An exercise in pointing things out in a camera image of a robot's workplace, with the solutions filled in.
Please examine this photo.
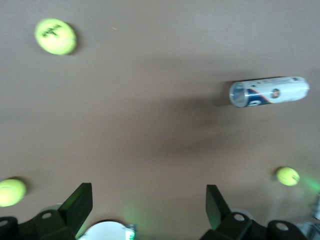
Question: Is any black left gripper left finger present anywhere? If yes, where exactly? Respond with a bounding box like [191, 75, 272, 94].
[0, 182, 94, 240]

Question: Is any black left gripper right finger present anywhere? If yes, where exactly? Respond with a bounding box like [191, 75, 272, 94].
[201, 184, 310, 240]

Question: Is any white blue Wilson tennis can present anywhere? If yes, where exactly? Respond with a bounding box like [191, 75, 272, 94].
[228, 76, 311, 109]

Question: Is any yellow-green Wilson tennis ball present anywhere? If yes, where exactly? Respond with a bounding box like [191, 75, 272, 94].
[275, 166, 301, 187]
[34, 17, 78, 56]
[0, 178, 28, 208]

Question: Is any brown table mat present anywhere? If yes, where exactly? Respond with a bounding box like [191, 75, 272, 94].
[0, 0, 320, 240]

